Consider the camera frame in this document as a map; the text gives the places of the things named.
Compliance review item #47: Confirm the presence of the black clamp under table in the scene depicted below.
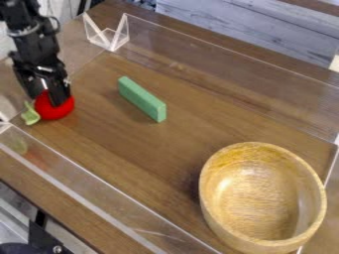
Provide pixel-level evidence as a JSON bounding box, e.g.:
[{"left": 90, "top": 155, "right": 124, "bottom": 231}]
[{"left": 28, "top": 210, "right": 75, "bottom": 254}]

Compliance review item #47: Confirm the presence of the clear acrylic tray enclosure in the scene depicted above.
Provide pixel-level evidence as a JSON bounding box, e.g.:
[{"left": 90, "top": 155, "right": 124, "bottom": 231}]
[{"left": 0, "top": 6, "right": 339, "bottom": 254}]

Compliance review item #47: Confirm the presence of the red plush tomato toy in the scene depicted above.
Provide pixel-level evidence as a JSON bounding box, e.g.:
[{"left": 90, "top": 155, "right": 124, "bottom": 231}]
[{"left": 20, "top": 91, "right": 76, "bottom": 126}]

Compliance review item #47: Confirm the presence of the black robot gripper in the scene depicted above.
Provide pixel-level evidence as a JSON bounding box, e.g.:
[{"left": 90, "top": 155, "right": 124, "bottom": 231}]
[{"left": 8, "top": 29, "right": 72, "bottom": 107}]

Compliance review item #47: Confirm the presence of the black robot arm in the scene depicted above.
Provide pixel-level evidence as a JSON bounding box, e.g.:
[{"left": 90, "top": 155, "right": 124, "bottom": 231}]
[{"left": 0, "top": 0, "right": 71, "bottom": 107}]

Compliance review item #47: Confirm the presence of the wooden bowl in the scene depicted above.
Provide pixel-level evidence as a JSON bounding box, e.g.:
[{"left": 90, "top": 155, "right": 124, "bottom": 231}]
[{"left": 199, "top": 142, "right": 327, "bottom": 254}]

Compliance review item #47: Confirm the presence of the green rectangular block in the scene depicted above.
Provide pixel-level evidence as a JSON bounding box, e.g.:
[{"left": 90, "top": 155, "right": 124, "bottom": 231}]
[{"left": 118, "top": 76, "right": 167, "bottom": 123}]

